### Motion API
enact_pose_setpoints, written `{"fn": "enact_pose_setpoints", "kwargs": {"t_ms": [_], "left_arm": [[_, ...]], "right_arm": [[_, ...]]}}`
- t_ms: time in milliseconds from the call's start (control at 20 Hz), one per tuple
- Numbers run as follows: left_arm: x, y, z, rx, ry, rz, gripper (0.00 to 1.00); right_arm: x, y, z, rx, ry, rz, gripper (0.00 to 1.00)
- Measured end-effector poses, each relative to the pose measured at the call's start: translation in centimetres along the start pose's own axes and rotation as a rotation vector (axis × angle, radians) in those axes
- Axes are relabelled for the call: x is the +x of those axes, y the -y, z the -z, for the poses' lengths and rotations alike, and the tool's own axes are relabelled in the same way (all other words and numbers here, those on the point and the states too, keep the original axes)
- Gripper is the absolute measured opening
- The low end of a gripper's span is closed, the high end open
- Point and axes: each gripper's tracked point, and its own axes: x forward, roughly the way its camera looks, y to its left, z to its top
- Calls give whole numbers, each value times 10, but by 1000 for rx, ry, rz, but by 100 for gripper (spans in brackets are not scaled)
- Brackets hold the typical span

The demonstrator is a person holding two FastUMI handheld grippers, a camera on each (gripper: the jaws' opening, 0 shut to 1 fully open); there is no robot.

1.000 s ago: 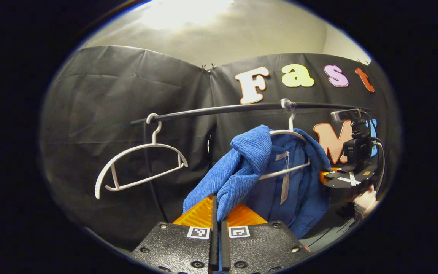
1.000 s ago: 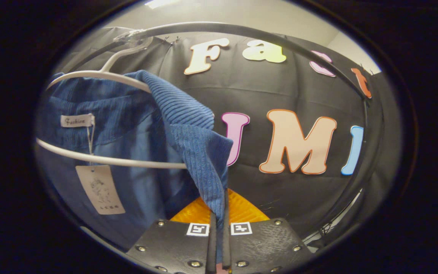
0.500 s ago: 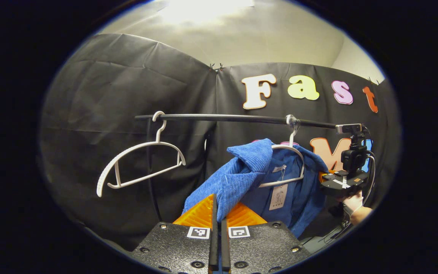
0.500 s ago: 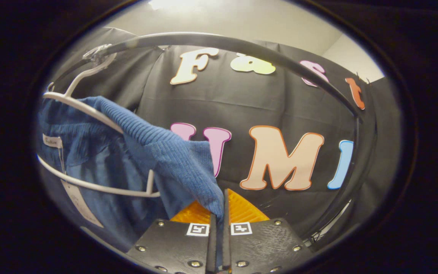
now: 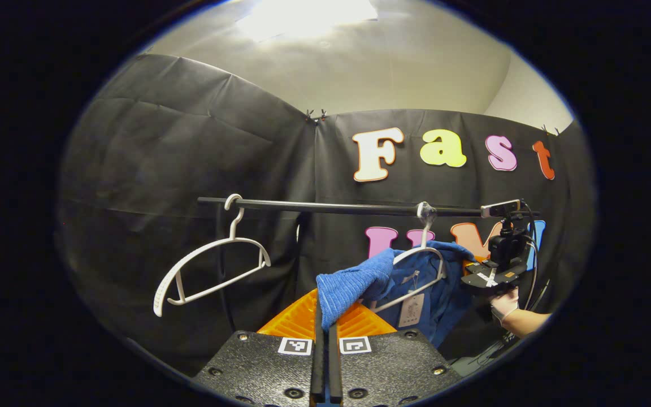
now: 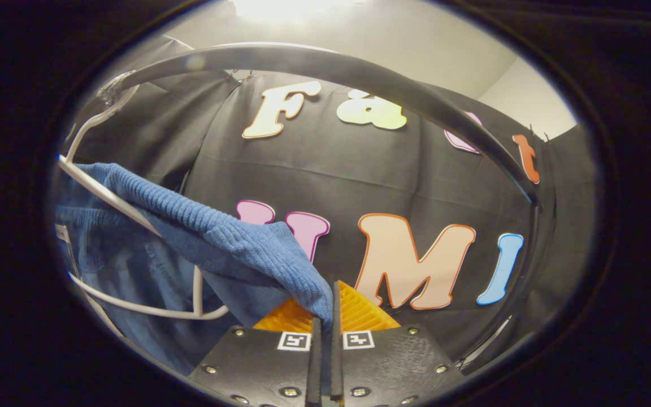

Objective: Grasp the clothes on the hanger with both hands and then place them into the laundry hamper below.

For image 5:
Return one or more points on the ceiling light panel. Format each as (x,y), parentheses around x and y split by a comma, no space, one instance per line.
(308,17)

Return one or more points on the blue ribbed knit garment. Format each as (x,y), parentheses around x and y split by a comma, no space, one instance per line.
(354,282)

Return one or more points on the empty white plastic hanger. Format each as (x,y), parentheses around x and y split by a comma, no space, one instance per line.
(159,299)

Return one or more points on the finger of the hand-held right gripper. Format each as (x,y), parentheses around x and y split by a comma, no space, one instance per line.
(509,270)
(489,287)

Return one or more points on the black clothes rail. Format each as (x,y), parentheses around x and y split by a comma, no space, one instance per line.
(331,207)

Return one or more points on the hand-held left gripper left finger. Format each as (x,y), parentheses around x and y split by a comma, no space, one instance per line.
(318,367)

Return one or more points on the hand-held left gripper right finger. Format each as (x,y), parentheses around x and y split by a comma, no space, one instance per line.
(334,367)

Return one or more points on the white hanger with taped hook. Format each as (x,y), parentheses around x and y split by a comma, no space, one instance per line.
(425,232)

